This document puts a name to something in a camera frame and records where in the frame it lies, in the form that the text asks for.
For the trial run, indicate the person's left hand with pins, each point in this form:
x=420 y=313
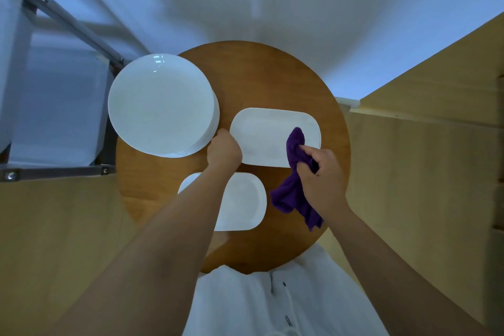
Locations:
x=224 y=150

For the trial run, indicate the person's right hand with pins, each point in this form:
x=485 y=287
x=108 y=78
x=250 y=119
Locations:
x=325 y=182

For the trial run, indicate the purple cleaning cloth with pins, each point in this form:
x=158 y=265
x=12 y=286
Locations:
x=293 y=194

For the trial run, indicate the stack of white rectangular plates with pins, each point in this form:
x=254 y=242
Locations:
x=260 y=135

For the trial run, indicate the white oblong serving plate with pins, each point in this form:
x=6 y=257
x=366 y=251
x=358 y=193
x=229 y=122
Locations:
x=244 y=202

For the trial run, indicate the stack of white round plates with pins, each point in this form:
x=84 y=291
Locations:
x=161 y=105

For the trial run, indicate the steel three-tier cart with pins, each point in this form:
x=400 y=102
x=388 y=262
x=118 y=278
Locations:
x=59 y=111

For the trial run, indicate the person's right forearm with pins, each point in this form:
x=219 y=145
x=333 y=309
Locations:
x=401 y=280

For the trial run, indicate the person's left forearm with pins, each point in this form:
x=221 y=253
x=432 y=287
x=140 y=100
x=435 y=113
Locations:
x=149 y=261

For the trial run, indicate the person's white garment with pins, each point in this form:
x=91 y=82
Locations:
x=236 y=304

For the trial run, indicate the round wooden side table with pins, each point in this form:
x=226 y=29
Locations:
x=267 y=76

